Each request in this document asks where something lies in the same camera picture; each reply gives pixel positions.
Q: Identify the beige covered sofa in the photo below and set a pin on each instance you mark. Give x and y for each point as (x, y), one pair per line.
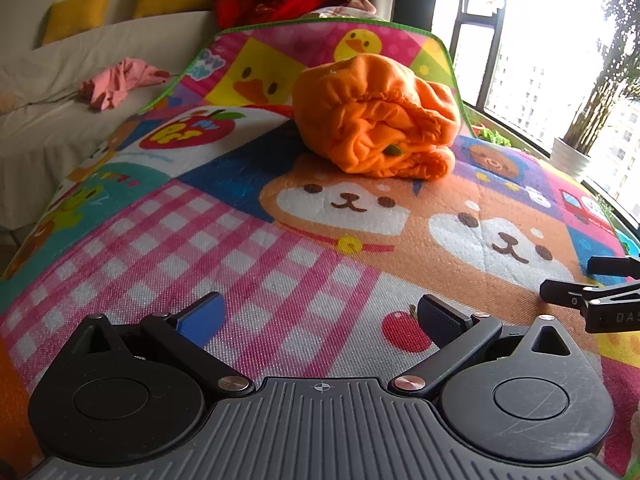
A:
(75, 125)

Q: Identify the black window frame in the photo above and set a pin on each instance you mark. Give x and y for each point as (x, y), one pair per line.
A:
(492, 35)

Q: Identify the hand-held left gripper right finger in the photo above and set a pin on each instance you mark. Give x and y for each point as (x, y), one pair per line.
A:
(440, 321)

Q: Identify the white plant pot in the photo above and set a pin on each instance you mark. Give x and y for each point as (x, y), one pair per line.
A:
(570, 157)

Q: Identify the orange pumpkin garment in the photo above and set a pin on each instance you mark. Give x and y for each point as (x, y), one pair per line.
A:
(370, 115)

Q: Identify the pink cloth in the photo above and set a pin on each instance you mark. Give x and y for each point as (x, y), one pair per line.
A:
(120, 82)

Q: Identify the light pink garment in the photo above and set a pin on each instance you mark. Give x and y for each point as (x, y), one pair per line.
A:
(357, 2)

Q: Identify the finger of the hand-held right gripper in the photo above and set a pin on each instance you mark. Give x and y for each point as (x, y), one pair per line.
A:
(615, 266)
(590, 297)

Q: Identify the tall green plant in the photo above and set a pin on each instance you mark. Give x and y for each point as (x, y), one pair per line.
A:
(607, 70)

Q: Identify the small green sill plants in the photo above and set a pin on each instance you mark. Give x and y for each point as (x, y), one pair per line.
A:
(492, 136)

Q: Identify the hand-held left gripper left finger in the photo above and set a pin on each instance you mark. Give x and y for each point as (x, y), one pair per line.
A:
(202, 314)

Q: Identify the colourful printed play mat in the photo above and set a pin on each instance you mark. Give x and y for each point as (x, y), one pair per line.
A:
(250, 240)

